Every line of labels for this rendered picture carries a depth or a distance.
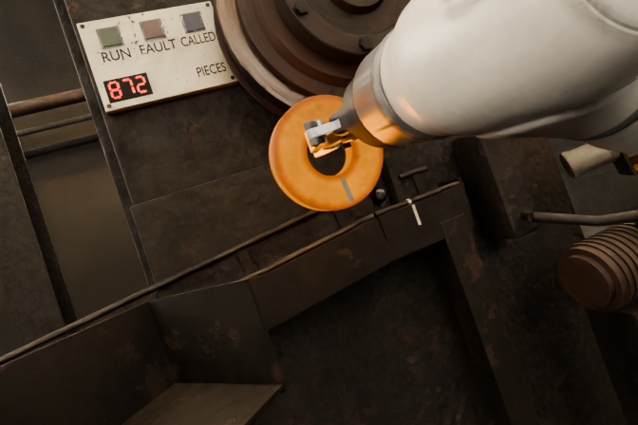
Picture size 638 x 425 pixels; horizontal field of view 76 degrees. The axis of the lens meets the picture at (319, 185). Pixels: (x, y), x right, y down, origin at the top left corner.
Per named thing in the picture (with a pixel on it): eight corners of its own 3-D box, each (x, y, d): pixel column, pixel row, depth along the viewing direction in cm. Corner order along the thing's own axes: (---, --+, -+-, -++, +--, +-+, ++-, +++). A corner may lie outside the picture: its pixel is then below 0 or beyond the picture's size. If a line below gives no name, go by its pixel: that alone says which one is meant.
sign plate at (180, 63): (107, 115, 80) (79, 28, 80) (236, 83, 88) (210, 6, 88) (105, 111, 77) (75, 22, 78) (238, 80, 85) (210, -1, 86)
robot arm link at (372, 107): (499, 119, 32) (453, 135, 37) (462, 7, 32) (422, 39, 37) (402, 152, 29) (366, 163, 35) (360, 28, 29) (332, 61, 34)
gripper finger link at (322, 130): (373, 124, 39) (324, 139, 37) (351, 136, 44) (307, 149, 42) (365, 101, 39) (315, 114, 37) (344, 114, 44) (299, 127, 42)
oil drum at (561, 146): (554, 220, 324) (516, 114, 327) (606, 196, 343) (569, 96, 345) (629, 215, 268) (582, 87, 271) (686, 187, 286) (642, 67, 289)
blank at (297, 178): (249, 121, 54) (253, 116, 51) (348, 85, 59) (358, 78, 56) (294, 230, 55) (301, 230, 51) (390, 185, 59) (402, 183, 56)
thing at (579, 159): (569, 178, 89) (555, 154, 90) (612, 160, 87) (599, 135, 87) (577, 179, 84) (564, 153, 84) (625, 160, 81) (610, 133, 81)
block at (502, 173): (481, 240, 93) (446, 141, 94) (509, 229, 96) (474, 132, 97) (516, 240, 83) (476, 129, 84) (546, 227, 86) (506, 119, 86)
